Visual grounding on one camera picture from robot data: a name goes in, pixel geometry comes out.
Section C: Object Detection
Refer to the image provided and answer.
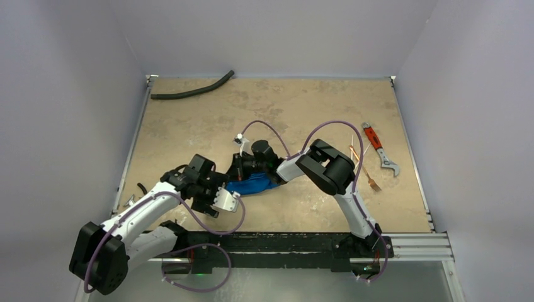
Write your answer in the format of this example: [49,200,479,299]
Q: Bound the brown plastic utensil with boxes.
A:
[349,145,382,192]

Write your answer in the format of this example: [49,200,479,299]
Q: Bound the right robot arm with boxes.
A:
[226,139,382,256]

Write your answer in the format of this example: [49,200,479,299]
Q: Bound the aluminium frame rail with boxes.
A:
[86,232,455,262]

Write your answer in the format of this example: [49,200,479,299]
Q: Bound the red handled adjustable wrench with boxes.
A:
[361,122,400,177]

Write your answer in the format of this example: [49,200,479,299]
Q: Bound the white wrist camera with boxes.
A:
[233,133,251,155]
[212,187,241,213]

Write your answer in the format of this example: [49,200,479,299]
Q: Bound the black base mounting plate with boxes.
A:
[158,231,395,274]

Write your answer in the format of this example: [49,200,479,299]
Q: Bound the black foam tube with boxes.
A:
[150,70,235,101]

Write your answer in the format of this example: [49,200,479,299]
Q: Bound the blue cloth napkin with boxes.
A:
[226,172,279,195]

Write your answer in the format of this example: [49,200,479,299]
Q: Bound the black handled pliers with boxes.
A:
[137,182,148,195]

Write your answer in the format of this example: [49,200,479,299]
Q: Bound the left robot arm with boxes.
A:
[68,154,242,295]

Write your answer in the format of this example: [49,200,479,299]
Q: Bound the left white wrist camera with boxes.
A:
[212,187,241,213]

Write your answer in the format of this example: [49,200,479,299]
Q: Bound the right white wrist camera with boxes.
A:
[233,133,251,155]

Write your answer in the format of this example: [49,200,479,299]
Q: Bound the white plastic utensil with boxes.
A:
[362,143,372,156]

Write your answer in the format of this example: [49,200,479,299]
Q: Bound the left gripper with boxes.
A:
[191,172,230,216]

